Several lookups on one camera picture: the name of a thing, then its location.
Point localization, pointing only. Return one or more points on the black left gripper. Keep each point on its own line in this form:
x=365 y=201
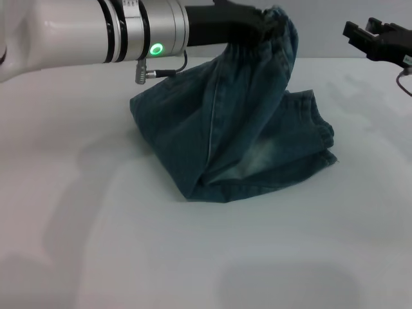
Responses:
x=222 y=27

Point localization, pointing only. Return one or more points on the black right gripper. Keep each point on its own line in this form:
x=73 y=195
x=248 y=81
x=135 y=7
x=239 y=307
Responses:
x=392 y=48

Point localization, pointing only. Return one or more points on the blue denim shorts basketball print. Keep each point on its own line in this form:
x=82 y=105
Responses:
x=238 y=128

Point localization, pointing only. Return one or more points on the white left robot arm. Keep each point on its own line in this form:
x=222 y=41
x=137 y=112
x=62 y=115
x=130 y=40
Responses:
x=80 y=32

